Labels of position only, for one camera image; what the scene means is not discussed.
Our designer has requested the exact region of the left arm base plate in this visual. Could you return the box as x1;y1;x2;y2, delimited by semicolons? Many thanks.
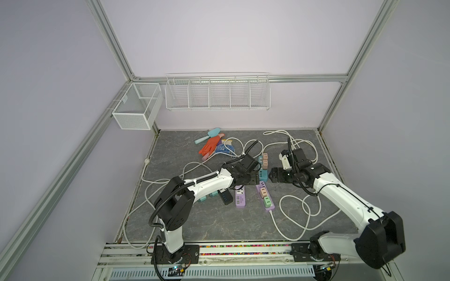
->
151;244;200;265

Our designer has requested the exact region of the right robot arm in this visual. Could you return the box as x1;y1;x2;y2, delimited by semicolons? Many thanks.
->
268;149;406;269

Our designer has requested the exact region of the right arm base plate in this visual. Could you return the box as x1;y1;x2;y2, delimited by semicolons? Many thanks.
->
290;242;341;262

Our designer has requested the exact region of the teal power strip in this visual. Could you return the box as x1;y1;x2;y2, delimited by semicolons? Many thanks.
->
258;155;268;182

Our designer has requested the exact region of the aluminium rail front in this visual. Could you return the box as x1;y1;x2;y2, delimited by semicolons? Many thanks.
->
96;241;364;268

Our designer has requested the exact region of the white mesh basket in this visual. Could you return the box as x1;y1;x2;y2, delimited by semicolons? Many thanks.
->
112;83;164;131

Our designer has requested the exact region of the black power strip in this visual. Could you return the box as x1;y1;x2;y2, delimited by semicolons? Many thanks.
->
219;189;234;205

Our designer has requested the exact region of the red rubber glove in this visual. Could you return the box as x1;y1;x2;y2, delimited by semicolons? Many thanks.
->
199;133;225;161

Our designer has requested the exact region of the white cable of black strip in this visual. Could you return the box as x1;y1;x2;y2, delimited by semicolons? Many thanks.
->
121;160;213;250

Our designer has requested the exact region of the white wire basket wide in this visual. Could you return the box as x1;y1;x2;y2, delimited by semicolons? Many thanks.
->
165;72;271;111

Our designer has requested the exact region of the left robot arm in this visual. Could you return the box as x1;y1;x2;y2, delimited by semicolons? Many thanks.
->
148;155;260;254

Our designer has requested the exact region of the teal spatula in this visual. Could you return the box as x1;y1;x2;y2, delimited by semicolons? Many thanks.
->
194;128;220;145

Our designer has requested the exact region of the purple power strip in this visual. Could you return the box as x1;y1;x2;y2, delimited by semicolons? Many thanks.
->
235;186;246;208
255;181;275;213

